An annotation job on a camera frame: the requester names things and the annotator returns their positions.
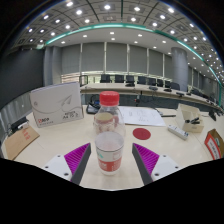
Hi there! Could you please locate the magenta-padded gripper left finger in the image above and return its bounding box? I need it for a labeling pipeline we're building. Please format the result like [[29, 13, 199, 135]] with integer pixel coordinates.
[[43, 142, 92, 186]]

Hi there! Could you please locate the clear red-capped water bottle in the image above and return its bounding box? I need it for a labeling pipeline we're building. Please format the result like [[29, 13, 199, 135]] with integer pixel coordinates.
[[92, 90, 127, 176]]

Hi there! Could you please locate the open brown cardboard box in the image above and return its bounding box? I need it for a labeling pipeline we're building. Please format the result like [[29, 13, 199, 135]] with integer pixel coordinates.
[[203, 128, 224, 161]]

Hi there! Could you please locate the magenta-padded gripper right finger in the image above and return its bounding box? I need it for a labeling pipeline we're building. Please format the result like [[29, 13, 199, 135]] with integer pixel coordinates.
[[131, 142, 183, 186]]

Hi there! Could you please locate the white remote control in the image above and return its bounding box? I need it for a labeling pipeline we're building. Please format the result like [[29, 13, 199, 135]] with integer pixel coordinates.
[[167, 124, 190, 141]]

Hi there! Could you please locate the black device with cable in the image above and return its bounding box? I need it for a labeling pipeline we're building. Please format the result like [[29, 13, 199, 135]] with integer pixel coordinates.
[[9, 115, 29, 133]]

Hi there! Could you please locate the brown paper envelope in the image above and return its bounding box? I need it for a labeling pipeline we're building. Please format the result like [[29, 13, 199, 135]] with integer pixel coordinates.
[[3, 124, 41, 161]]

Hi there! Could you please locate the black clip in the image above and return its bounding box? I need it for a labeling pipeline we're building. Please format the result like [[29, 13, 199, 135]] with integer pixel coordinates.
[[186, 116, 201, 125]]

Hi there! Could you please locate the flat round red coaster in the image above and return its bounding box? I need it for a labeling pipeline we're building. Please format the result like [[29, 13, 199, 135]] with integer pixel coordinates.
[[132, 127, 152, 141]]

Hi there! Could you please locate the ceiling lights group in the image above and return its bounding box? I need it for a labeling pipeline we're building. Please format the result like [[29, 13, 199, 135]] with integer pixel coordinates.
[[19, 0, 224, 81]]

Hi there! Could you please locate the long curved conference desk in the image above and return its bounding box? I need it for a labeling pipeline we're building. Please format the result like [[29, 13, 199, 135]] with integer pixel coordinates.
[[79, 83, 223, 113]]

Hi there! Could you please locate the row of black chairs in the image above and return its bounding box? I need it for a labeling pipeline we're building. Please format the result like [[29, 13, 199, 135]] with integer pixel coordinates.
[[99, 73, 183, 92]]

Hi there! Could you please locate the white printed paper sheet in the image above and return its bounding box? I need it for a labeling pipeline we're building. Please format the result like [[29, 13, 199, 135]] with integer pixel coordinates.
[[118, 105, 167, 127]]

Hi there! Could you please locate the white paper ream box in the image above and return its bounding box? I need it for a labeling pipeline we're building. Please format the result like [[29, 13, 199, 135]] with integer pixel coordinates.
[[29, 82, 85, 129]]

